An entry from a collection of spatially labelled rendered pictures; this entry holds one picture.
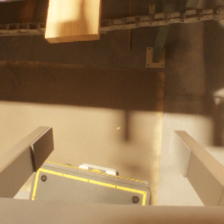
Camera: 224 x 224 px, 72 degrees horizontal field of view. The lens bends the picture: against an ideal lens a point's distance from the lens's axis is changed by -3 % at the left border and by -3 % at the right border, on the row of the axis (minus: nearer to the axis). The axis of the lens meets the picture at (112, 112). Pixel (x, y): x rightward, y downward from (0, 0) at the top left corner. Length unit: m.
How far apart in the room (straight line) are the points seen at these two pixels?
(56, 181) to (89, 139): 0.41
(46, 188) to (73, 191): 0.17
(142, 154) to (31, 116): 0.99
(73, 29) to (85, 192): 0.83
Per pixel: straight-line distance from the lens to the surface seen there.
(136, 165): 1.25
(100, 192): 0.98
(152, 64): 1.37
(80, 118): 1.32
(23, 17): 1.98
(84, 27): 0.48
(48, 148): 0.17
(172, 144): 0.17
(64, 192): 1.05
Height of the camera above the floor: 1.24
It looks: 78 degrees down
